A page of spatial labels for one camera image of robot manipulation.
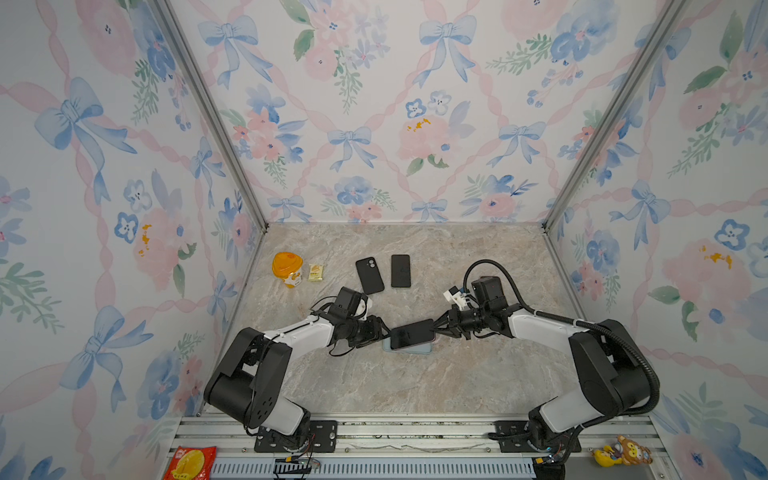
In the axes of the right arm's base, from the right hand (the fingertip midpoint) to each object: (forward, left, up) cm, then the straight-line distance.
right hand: (430, 327), depth 85 cm
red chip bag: (-32, +57, -5) cm, 66 cm away
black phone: (+27, +8, -9) cm, 29 cm away
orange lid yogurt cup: (+19, +45, +3) cm, 48 cm away
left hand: (0, +12, -4) cm, 13 cm away
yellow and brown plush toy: (-28, -44, -6) cm, 53 cm away
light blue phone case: (-4, +2, -7) cm, 8 cm away
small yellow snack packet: (+23, +37, -5) cm, 44 cm away
